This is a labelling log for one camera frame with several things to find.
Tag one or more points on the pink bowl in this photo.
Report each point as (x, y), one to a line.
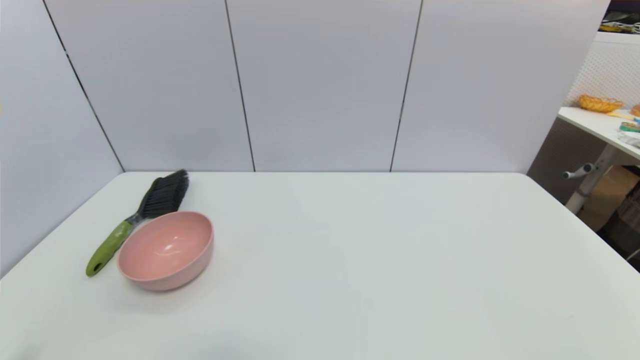
(165, 255)

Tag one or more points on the white side table leg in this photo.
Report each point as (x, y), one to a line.
(592, 180)

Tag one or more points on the white side table top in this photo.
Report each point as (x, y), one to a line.
(592, 124)

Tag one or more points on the brown cardboard box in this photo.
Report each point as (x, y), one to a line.
(607, 197)

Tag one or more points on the yellow woven basket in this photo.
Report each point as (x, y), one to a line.
(599, 104)

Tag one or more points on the perforated pegboard panel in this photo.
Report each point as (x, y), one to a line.
(607, 65)

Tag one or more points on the green tape roll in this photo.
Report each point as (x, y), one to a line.
(629, 126)

